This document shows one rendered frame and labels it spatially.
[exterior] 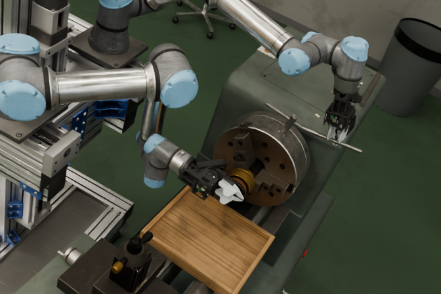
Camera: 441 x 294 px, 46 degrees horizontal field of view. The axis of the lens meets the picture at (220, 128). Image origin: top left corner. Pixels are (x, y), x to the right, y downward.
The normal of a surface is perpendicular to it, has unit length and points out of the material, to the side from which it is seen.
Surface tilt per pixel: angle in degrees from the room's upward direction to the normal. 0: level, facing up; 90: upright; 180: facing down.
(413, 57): 94
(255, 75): 0
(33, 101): 91
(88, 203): 0
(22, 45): 8
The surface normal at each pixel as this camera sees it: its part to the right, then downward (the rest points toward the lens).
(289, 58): -0.63, 0.36
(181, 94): 0.44, 0.66
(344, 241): 0.28, -0.74
